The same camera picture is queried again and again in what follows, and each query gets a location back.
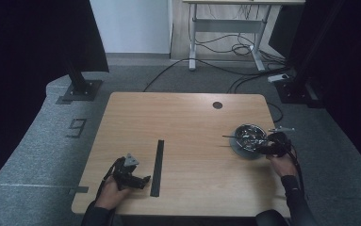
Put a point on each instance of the white desk frame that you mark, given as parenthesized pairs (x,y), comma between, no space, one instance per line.
(225,25)

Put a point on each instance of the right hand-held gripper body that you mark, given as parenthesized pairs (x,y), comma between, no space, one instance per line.
(280,144)

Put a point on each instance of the white power strip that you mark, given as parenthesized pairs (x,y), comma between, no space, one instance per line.
(278,77)

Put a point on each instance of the black stand with bolted base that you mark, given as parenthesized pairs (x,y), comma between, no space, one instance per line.
(297,91)

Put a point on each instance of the shiny metal bowl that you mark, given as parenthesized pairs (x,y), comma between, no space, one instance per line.
(247,136)

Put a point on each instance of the person's left hand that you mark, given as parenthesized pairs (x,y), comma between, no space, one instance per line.
(109,195)

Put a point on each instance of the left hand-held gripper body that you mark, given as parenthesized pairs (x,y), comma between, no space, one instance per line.
(124,175)

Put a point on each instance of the dark round table grommet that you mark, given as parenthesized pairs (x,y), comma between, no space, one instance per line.
(217,105)

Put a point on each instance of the dark curtain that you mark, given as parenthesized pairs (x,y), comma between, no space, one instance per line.
(27,62)
(351,78)

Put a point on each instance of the metal spoon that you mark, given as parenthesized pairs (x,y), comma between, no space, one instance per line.
(230,136)

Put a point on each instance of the black stand base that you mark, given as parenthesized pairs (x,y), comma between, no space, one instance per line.
(82,89)

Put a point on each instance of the person's right hand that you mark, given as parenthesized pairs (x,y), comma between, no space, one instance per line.
(282,164)

